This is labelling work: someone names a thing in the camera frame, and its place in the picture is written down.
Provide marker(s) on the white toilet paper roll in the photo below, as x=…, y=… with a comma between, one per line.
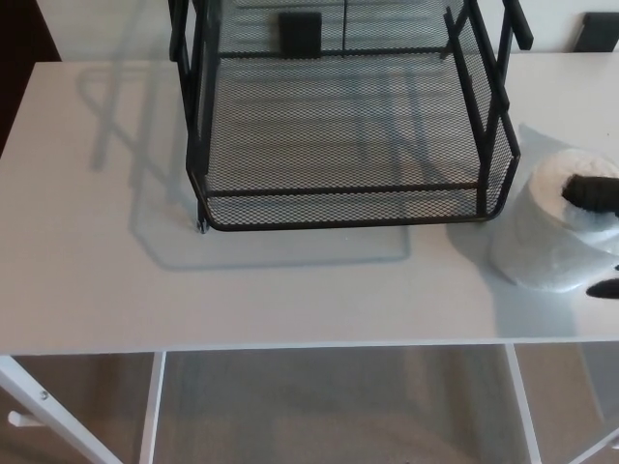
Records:
x=532, y=241

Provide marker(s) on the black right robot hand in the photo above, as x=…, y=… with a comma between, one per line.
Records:
x=592, y=193

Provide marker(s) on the dark brown wooden furniture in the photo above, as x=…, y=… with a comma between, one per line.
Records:
x=19, y=58

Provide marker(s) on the black chair back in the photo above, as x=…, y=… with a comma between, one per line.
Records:
x=602, y=31

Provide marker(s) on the black mesh file tray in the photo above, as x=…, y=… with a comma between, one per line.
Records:
x=338, y=189

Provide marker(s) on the white desk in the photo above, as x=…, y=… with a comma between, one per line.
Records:
x=309, y=299

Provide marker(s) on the black rectangular plate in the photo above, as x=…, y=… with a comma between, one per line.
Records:
x=300, y=33

